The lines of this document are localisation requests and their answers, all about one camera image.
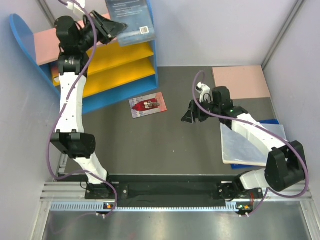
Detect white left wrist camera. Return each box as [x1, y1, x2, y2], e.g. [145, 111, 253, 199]
[66, 0, 86, 17]

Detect book on shelf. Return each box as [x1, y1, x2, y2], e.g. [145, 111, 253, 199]
[50, 64, 60, 87]

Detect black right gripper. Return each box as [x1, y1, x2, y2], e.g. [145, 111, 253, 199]
[181, 97, 221, 125]

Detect red pink picture book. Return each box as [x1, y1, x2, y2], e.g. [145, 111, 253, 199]
[129, 92, 167, 119]

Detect dark blue paperback book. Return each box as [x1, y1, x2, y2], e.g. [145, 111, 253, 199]
[105, 0, 156, 47]

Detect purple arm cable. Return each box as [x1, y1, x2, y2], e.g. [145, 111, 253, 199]
[192, 70, 310, 217]
[47, 0, 118, 218]

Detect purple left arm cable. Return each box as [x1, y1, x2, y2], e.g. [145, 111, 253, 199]
[47, 0, 118, 218]

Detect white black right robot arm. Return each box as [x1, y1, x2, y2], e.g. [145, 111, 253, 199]
[181, 82, 309, 198]

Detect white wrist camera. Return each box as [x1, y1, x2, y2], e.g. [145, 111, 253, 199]
[66, 0, 86, 17]
[195, 82, 211, 103]

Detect clear white file folder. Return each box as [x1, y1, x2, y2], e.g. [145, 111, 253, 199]
[219, 122, 287, 167]

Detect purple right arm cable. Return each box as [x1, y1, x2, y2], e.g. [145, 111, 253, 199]
[192, 70, 310, 217]

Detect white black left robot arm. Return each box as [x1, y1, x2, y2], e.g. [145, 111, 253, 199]
[50, 10, 128, 199]

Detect blue pink yellow bookshelf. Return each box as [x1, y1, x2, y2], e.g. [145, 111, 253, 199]
[9, 14, 159, 114]

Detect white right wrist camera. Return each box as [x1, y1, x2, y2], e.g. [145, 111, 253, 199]
[195, 82, 211, 103]

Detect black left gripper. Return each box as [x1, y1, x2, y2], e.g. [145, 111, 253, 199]
[74, 9, 126, 52]

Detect pink board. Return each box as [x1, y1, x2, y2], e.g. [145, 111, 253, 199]
[212, 65, 271, 100]

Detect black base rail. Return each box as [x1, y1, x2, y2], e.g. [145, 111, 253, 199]
[56, 172, 265, 208]

